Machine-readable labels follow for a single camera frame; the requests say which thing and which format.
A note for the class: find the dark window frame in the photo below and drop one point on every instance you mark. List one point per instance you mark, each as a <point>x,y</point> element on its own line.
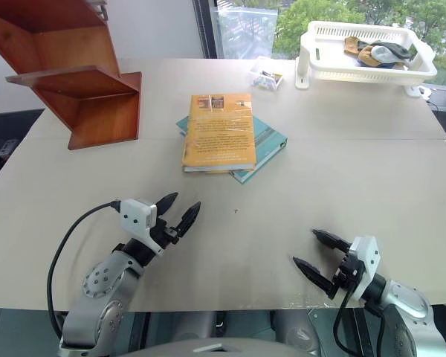
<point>206,28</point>

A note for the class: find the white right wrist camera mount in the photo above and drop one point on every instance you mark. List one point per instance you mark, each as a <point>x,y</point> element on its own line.
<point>366,256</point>

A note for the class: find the clothes in basket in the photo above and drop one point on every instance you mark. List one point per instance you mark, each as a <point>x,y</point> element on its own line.
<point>388,52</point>

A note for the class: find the white plastic basket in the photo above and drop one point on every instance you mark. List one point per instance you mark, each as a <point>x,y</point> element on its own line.
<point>364,54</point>

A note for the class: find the wooden shelf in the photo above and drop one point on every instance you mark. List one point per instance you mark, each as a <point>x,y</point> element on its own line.
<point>78,74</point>

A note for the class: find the silver robot torso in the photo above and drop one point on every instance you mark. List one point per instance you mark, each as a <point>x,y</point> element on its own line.
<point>223,334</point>

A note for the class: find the teal hardcover book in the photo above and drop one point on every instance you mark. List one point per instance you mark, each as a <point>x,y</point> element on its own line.
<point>262,148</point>

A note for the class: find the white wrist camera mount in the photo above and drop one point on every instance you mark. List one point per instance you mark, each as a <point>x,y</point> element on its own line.
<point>136,219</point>
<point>366,256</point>

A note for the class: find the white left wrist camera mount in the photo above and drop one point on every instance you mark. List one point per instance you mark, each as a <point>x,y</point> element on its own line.
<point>136,219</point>

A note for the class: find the yellow hardcover book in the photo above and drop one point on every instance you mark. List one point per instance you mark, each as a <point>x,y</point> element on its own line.
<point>218,132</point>

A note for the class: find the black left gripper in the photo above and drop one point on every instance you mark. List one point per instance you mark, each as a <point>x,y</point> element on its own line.
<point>164,233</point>

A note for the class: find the tan cloth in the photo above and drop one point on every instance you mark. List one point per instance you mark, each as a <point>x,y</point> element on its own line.
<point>353,44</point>

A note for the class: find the small clear plastic box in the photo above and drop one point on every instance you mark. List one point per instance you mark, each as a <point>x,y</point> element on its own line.
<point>265,77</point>

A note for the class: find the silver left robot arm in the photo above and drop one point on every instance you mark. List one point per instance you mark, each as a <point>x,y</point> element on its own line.
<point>104,297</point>

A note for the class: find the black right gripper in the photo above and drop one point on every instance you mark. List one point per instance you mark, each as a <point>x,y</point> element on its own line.
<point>347,273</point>

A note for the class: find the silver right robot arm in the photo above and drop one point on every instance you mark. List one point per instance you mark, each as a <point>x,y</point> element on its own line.
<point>405,320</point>

